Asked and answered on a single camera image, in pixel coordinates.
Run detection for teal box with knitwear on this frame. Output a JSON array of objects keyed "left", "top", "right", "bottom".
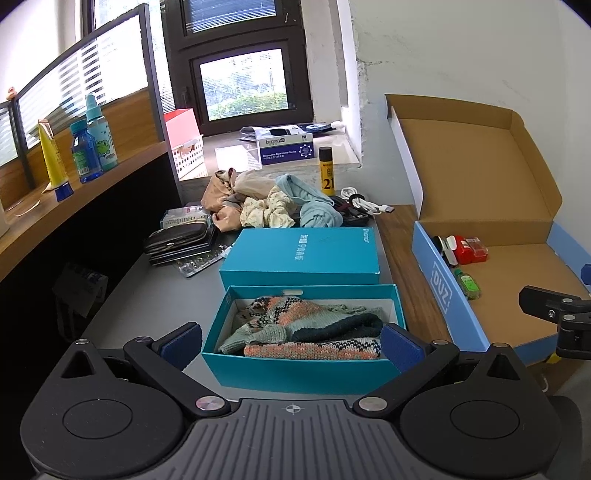
[{"left": 201, "top": 283, "right": 408, "bottom": 389}]

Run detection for silver blister pack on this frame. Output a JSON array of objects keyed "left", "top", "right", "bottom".
[{"left": 174, "top": 244, "right": 234, "bottom": 278}]

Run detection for dark framed window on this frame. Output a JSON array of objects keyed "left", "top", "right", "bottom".
[{"left": 161, "top": 0, "right": 315, "bottom": 137}]

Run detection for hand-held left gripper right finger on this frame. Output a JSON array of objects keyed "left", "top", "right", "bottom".
[{"left": 353, "top": 323, "right": 529, "bottom": 418}]

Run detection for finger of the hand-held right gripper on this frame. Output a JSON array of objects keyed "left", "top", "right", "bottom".
[{"left": 518, "top": 285, "right": 591, "bottom": 361}]

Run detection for small blue bottle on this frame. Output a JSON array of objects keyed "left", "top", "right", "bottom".
[{"left": 69, "top": 120, "right": 104, "bottom": 184}]

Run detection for pile of cloth socks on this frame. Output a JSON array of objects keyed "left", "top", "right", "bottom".
[{"left": 201, "top": 168, "right": 279, "bottom": 232}]

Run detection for white perforated basket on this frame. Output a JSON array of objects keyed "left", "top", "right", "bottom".
[{"left": 170, "top": 135, "right": 207, "bottom": 182}]

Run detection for silver nail clipper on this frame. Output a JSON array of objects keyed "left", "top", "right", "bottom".
[{"left": 440, "top": 235, "right": 459, "bottom": 269}]

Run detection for blue disposable glove box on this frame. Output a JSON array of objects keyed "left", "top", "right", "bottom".
[{"left": 255, "top": 129, "right": 315, "bottom": 165}]

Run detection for small green bottle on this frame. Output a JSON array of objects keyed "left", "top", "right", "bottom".
[{"left": 453, "top": 268, "right": 482, "bottom": 301}]

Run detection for grey bandage box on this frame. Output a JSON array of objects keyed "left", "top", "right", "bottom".
[{"left": 160, "top": 207, "right": 212, "bottom": 230}]

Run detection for clear red plastic box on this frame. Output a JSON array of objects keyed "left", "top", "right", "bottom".
[{"left": 464, "top": 236, "right": 489, "bottom": 264}]

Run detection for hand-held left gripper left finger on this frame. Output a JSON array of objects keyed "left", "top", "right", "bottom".
[{"left": 55, "top": 322, "right": 232, "bottom": 416}]

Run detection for white cable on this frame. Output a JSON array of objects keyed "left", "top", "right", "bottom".
[{"left": 341, "top": 186, "right": 396, "bottom": 216}]

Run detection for teal box lid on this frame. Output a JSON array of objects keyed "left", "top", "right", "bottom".
[{"left": 218, "top": 227, "right": 382, "bottom": 292}]

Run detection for red bottle white label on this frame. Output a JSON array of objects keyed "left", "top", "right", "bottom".
[{"left": 450, "top": 235, "right": 472, "bottom": 265}]

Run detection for black cable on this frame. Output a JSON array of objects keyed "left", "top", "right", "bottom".
[{"left": 329, "top": 195, "right": 372, "bottom": 223}]

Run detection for brown plaid zip case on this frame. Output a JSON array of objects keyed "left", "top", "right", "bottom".
[{"left": 143, "top": 220, "right": 214, "bottom": 256}]

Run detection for patterned knitted socks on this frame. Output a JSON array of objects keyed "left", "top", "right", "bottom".
[{"left": 217, "top": 295, "right": 385, "bottom": 361}]

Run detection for cream floral scrunchie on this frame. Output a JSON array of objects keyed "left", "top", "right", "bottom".
[{"left": 240, "top": 188, "right": 296, "bottom": 230}]

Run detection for yellow tube blue cap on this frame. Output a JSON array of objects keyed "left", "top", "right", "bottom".
[{"left": 38, "top": 119, "right": 73, "bottom": 202}]

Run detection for glass desk partition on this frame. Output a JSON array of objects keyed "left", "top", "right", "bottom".
[{"left": 0, "top": 3, "right": 184, "bottom": 195}]

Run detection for cardboard box blue outside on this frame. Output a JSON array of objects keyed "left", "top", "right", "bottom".
[{"left": 385, "top": 93, "right": 591, "bottom": 366}]

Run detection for tall light blue bottle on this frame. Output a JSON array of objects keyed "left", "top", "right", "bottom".
[{"left": 85, "top": 94, "right": 119, "bottom": 173}]

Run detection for light blue cloth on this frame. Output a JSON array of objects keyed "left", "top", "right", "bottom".
[{"left": 275, "top": 174, "right": 345, "bottom": 230}]

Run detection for curved wooden counter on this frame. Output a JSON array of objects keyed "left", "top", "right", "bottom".
[{"left": 0, "top": 140, "right": 172, "bottom": 283}]

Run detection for yellow glue stick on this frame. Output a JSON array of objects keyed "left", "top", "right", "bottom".
[{"left": 318, "top": 146, "right": 336, "bottom": 195}]

